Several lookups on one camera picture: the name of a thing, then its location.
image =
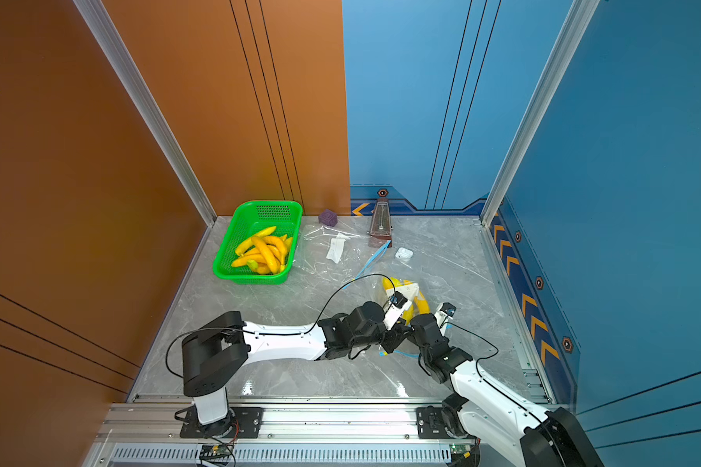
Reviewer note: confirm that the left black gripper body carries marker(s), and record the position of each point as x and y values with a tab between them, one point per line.
389	339

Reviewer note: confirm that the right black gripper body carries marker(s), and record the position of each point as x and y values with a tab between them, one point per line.
425	359

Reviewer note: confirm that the yellow banana bunch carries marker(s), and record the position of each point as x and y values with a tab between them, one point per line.
413	294
254	262

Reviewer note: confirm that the clear zip-top bag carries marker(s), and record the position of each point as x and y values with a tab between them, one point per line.
407	349
329	256

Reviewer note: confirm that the single yellow banana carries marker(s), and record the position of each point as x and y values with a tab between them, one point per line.
248	243
271	260

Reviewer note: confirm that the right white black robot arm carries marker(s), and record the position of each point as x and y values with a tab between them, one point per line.
523	432

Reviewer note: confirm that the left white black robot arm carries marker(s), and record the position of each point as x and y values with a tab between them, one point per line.
213	354

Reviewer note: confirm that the green circuit board right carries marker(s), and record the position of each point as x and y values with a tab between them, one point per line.
460	452

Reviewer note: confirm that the green circuit board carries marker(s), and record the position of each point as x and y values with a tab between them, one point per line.
460	452
216	454

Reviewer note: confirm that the small white object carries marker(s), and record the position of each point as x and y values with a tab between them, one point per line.
404	254

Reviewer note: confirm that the brown wooden metronome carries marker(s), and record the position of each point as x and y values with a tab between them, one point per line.
380	230

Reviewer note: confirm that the purple cube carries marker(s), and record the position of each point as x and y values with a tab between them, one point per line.
328	218

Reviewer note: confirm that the green plastic basket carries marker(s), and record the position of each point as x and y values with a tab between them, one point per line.
251	218

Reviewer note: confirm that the green circuit board left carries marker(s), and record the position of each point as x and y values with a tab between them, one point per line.
216	454

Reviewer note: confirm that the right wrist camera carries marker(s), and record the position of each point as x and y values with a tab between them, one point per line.
444	313

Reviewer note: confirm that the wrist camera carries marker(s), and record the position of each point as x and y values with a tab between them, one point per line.
398	304
444	313

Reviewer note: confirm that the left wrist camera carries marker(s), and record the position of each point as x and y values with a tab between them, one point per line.
398	304

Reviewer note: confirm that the aluminium rail base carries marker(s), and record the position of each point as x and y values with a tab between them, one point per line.
293	431

